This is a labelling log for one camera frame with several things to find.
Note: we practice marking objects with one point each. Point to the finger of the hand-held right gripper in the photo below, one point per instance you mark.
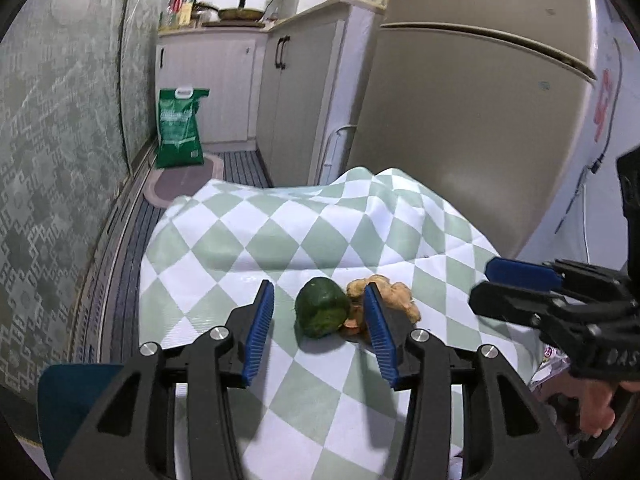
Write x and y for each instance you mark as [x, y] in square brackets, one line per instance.
[510, 302]
[520, 271]

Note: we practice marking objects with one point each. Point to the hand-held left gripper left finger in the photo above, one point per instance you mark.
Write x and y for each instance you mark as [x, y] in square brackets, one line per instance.
[260, 330]

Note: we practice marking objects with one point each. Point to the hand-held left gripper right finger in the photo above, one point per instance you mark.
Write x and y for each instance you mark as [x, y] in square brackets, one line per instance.
[380, 335]

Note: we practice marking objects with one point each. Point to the plastic garbage bag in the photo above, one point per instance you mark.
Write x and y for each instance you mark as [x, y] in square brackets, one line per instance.
[547, 360]

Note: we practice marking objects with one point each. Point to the person's right hand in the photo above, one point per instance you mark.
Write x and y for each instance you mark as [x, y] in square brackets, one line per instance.
[595, 405]

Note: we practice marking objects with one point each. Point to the ginger root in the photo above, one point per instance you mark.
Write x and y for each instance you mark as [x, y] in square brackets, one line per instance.
[405, 300]

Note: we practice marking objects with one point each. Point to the green bell pepper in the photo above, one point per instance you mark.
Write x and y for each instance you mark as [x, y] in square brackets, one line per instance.
[320, 307]

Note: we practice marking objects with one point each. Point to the green white checkered tablecloth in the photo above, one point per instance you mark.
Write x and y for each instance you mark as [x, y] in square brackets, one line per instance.
[300, 220]

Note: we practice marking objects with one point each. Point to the beige refrigerator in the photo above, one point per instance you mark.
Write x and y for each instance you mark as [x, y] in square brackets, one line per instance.
[475, 135]

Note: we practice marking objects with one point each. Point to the grey striped floor runner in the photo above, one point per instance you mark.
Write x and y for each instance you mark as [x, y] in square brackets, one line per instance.
[245, 170]

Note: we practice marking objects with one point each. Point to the oval floor mat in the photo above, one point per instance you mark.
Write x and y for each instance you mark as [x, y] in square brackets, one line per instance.
[180, 182]

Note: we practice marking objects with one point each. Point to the teal chair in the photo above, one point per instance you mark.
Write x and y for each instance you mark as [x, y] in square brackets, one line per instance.
[75, 400]

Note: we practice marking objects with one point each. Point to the green rice bag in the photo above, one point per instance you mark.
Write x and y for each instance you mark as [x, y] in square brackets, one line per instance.
[177, 130]

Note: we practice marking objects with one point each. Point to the white side cabinet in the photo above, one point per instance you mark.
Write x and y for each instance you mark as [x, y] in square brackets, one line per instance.
[305, 100]

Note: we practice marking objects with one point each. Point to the white kitchen base cabinet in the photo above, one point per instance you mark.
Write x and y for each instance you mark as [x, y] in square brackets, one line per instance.
[220, 90]

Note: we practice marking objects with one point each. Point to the patterned glass sliding door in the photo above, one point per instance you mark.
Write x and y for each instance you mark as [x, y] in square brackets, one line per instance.
[50, 160]
[145, 60]

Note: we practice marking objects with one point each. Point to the frying pan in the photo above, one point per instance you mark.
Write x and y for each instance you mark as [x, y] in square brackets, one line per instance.
[240, 13]

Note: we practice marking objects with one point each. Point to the yellow oil bottle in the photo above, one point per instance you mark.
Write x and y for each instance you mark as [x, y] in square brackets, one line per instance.
[186, 10]

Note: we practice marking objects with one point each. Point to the red wall sticker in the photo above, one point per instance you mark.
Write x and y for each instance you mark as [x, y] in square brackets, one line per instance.
[604, 105]

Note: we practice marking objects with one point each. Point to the white metal frame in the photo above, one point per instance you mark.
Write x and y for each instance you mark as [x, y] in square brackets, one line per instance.
[330, 145]

